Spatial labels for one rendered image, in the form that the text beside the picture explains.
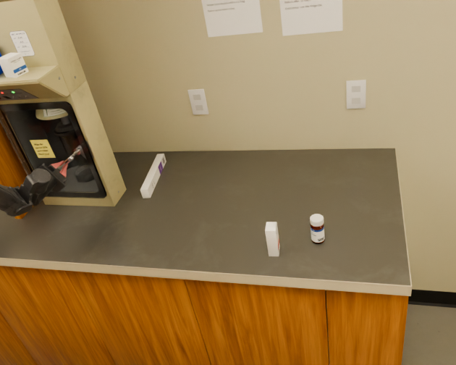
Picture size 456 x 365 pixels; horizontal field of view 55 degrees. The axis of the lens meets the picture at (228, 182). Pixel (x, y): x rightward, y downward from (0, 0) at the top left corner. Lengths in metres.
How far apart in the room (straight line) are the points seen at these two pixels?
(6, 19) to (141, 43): 0.53
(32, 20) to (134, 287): 0.91
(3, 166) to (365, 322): 1.38
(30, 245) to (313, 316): 1.02
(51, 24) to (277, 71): 0.80
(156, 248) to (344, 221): 0.62
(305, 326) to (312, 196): 0.44
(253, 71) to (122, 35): 0.54
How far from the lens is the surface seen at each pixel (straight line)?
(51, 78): 1.48
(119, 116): 2.06
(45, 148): 1.72
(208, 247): 1.44
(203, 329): 1.66
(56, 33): 1.54
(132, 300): 1.66
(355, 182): 1.64
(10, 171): 1.87
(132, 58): 1.90
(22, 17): 1.52
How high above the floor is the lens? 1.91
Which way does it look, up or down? 34 degrees down
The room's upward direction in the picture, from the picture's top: 11 degrees counter-clockwise
